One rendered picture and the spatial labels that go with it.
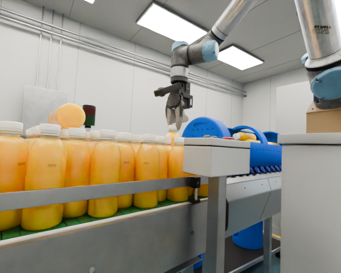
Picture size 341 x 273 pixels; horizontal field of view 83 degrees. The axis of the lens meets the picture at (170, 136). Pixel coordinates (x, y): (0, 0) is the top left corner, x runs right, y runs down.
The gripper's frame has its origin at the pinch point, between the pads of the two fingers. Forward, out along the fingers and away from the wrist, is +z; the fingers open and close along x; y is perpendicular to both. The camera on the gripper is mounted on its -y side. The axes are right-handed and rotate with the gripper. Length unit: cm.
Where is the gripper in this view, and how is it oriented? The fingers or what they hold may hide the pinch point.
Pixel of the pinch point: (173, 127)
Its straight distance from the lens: 78.6
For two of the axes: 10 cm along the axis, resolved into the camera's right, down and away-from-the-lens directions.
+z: -0.4, 10.0, -0.6
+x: -6.5, 0.2, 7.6
